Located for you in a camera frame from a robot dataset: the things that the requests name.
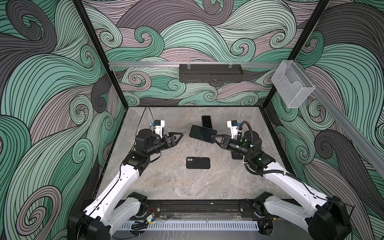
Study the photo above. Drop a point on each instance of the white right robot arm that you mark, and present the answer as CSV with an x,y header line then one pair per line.
x,y
323,217

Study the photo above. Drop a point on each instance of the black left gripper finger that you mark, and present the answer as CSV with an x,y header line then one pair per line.
x,y
173,134
175,140

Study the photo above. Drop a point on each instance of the black wall tray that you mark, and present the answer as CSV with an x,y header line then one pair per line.
x,y
210,74

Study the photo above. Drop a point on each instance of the black phone case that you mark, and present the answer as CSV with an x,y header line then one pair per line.
x,y
198,163

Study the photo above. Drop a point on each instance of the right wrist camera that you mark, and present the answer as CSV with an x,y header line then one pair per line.
x,y
234,128

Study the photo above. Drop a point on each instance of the black phone glossy screen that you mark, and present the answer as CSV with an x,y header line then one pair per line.
x,y
202,133

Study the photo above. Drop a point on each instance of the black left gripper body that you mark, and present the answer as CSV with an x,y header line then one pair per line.
x,y
160,145

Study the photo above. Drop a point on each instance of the clear plastic wall bin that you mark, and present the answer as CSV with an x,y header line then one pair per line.
x,y
292,83

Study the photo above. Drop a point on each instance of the aluminium right wall rail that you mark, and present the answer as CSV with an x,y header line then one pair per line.
x,y
338,104

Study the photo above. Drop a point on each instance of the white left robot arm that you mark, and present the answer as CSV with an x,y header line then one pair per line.
x,y
102,218

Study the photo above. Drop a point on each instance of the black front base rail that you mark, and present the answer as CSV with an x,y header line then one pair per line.
x,y
166,209

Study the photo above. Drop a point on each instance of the aluminium wall rail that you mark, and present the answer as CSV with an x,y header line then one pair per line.
x,y
166,64
338,104

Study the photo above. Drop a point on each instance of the black phone ribbed back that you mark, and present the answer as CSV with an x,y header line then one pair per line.
x,y
207,122

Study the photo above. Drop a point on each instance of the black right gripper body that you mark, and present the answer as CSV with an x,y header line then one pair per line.
x,y
236,145

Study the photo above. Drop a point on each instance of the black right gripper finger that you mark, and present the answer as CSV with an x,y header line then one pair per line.
x,y
219,143
214,137

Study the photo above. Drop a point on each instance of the aluminium back wall rail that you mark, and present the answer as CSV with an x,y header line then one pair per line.
x,y
166,64

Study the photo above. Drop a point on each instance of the white slotted cable duct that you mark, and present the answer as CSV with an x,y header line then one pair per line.
x,y
203,226

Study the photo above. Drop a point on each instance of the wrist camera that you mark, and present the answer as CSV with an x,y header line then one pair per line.
x,y
158,127
234,128

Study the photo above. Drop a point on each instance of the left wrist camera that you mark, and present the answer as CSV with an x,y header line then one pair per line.
x,y
158,127

